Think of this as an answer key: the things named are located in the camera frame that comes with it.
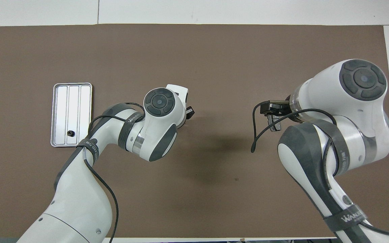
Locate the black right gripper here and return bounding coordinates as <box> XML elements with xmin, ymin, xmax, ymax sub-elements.
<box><xmin>260</xmin><ymin>100</ymin><xmax>291</xmax><ymax>126</ymax></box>

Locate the silver metal tray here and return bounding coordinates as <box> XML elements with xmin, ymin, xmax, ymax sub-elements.
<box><xmin>50</xmin><ymin>83</ymin><xmax>93</xmax><ymax>147</ymax></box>

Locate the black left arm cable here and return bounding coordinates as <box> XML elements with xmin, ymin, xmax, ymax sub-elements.
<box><xmin>83</xmin><ymin>102</ymin><xmax>146</xmax><ymax>243</ymax></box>

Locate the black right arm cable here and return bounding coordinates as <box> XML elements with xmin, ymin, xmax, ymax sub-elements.
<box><xmin>251</xmin><ymin>101</ymin><xmax>338</xmax><ymax>178</ymax></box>

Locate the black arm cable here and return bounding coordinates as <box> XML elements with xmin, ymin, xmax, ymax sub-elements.
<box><xmin>251</xmin><ymin>101</ymin><xmax>338</xmax><ymax>178</ymax></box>
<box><xmin>83</xmin><ymin>102</ymin><xmax>146</xmax><ymax>243</ymax></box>

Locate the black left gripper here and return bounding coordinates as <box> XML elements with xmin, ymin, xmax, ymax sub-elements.
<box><xmin>184</xmin><ymin>92</ymin><xmax>194</xmax><ymax>120</ymax></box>

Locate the brown table mat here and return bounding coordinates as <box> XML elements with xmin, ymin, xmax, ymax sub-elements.
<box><xmin>0</xmin><ymin>24</ymin><xmax>389</xmax><ymax>239</ymax></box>

